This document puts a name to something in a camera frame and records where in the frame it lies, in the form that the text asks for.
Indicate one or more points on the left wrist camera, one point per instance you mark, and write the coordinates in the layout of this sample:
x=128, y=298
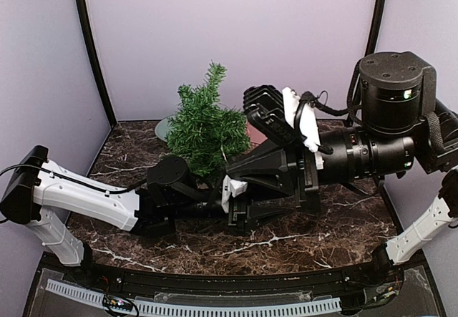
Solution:
x=231, y=188

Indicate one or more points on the pale green plate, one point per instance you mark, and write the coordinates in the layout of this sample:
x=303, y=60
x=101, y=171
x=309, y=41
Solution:
x=162, y=129

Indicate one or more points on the black front rail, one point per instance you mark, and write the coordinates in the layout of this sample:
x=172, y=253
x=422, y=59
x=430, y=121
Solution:
x=350, y=280

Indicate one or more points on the right black frame post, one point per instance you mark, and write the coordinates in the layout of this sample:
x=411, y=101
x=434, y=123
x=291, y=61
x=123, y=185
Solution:
x=372, y=27

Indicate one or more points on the black frame post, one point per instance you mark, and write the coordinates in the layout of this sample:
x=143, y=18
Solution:
x=372, y=27
x=93, y=58

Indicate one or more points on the white slotted cable duct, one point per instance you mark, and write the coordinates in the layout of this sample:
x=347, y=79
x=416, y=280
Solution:
x=194, y=306

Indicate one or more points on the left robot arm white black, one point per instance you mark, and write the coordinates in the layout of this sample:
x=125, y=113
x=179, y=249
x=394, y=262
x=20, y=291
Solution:
x=149, y=207

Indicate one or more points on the left black frame post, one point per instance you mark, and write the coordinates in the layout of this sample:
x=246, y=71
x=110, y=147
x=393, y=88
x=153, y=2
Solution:
x=93, y=58

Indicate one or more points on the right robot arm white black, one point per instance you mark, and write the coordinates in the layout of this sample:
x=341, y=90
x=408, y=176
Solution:
x=395, y=120

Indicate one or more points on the small green christmas tree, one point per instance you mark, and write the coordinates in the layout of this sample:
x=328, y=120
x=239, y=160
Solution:
x=203, y=132

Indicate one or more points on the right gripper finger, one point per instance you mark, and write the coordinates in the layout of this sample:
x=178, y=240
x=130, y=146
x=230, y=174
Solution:
x=266, y=160
x=268, y=186

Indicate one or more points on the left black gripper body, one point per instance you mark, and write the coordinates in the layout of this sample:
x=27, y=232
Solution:
x=239, y=214

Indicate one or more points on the pink plastic basket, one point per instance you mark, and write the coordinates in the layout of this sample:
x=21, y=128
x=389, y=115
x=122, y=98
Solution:
x=255, y=135

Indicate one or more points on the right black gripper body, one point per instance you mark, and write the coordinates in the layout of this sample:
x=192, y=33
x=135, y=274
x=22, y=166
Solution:
x=300, y=162

